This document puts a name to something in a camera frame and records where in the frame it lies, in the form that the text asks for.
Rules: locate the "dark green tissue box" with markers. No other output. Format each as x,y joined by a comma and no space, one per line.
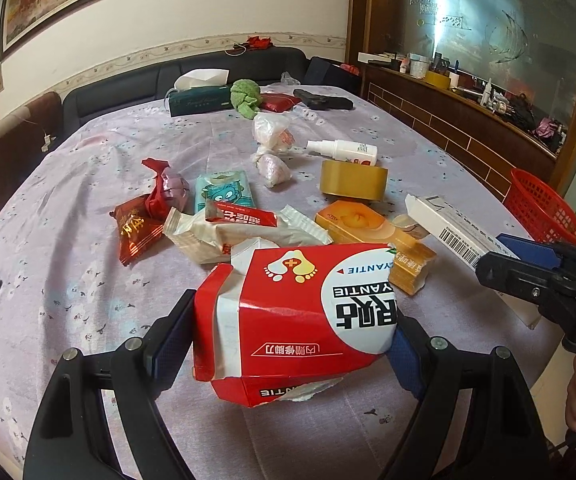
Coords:
200,96

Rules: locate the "cream plastic wrapper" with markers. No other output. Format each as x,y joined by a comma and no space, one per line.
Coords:
248,237

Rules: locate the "green cloth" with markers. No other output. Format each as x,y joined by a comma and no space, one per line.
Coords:
245,94

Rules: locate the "clear plastic bag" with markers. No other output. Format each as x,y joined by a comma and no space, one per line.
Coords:
290,79

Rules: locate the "pink umbrella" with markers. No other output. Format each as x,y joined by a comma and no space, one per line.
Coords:
549,128

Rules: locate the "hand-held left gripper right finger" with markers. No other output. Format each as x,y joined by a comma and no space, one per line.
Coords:
408,365

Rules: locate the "red and white cardboard box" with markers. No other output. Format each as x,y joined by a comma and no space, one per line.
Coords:
288,310

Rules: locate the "brown chair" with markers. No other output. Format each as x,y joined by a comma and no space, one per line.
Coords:
7,155

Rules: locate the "white spray bottle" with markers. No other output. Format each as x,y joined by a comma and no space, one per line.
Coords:
343,150

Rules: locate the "orange box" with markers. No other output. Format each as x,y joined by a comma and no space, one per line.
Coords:
353,220

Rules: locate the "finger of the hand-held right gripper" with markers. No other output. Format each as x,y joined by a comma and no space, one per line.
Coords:
523,252
513,277

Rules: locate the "teal tissue pack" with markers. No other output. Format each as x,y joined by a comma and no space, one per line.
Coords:
223,190

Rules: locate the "etched glass panel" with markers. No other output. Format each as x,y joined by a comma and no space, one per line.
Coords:
493,25

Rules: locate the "black sofa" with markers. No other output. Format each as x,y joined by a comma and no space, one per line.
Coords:
132,77

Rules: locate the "small red sachet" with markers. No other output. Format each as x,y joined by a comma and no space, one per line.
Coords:
242,216

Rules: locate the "red cloth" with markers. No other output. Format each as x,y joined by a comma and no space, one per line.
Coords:
258,42

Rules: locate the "dark red snack packet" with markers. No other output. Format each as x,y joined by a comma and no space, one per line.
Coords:
137,232

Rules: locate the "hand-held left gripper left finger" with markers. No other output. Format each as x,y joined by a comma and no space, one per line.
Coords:
172,340

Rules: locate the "white plastic bag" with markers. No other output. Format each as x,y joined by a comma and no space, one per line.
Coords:
270,132

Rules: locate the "brown tape roll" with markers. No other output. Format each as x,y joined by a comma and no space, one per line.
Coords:
353,180

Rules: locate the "red and pink foil wrapper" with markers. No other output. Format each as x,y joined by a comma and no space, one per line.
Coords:
166,190

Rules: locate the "black bag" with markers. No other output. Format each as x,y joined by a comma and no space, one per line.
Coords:
520,110

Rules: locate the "yellow tape roll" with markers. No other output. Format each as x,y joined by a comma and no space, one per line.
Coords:
438,80

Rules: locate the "lilac floral tablecloth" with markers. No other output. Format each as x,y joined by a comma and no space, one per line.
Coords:
67,200

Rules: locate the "small yellow box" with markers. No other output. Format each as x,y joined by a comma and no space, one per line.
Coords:
410,265

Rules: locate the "long white cardboard box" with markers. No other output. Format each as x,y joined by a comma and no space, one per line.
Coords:
448,222

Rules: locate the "red pouch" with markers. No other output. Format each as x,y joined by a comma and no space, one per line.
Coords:
278,102

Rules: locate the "wooden cabinet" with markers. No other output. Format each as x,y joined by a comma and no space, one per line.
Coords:
468,130

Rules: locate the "red plastic basket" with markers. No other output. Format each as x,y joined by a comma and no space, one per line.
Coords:
545,205

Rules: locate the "black pouch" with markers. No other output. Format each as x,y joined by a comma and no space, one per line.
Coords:
324,99

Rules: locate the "small tied plastic bag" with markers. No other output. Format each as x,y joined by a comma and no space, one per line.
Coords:
273,169

